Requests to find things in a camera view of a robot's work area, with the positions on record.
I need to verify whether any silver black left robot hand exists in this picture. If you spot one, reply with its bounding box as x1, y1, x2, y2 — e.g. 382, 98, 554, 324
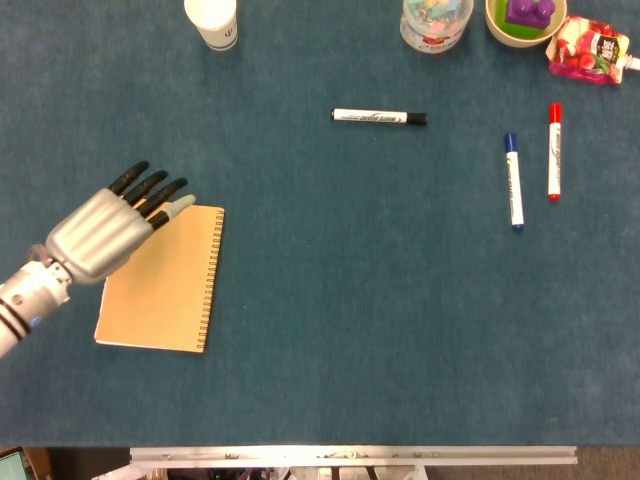
44, 160, 197, 287

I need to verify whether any tan spiral notebook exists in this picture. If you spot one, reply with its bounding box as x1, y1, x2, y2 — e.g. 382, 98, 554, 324
93, 198, 226, 355

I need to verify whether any white paper cup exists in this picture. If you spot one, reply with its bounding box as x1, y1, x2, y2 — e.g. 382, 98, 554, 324
183, 0, 239, 52

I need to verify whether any green lit monitor screen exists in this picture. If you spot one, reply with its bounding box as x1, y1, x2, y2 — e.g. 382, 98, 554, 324
0, 448, 31, 480

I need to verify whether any blue felt table cloth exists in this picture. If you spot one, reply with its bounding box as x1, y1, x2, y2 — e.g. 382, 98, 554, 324
0, 0, 640, 448

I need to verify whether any black whiteboard marker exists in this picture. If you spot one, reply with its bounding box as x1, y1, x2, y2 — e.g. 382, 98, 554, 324
329, 107, 429, 127

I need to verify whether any clear plastic clip jar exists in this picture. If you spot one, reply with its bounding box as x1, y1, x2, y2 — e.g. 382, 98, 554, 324
399, 0, 475, 55

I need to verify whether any blue whiteboard marker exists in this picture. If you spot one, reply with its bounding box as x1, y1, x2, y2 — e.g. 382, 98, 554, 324
502, 132, 526, 234

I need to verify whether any beige bowl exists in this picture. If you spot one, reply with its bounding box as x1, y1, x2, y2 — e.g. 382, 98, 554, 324
483, 0, 569, 49

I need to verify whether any red whiteboard marker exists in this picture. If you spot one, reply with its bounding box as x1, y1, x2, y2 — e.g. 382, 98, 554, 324
546, 102, 564, 202

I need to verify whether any green building block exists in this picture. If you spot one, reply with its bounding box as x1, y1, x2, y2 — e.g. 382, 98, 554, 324
494, 0, 546, 39

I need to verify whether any purple building block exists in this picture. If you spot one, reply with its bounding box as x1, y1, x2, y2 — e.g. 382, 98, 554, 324
503, 0, 557, 27

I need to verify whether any pink snack pouch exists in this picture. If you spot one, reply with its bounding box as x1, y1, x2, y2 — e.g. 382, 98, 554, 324
544, 14, 640, 86

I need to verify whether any aluminium frame rail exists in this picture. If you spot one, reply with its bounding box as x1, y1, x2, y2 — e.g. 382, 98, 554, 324
128, 445, 579, 469

